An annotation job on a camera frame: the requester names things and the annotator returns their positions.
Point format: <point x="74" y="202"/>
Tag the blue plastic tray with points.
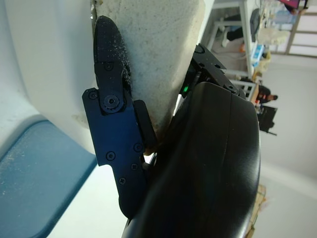
<point x="37" y="178"/>

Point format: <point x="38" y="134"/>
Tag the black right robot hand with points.
<point x="198" y="161"/>

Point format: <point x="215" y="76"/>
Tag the white metal frame desk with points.
<point x="245" y="29"/>

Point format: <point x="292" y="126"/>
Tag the black computer monitor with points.
<point x="268" y="119"/>

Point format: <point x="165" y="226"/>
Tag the white shoe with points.
<point x="225" y="42"/>

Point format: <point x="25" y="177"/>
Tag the person in dark clothing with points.
<point x="267" y="94"/>

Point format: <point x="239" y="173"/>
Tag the white foam block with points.
<point x="158" y="62"/>

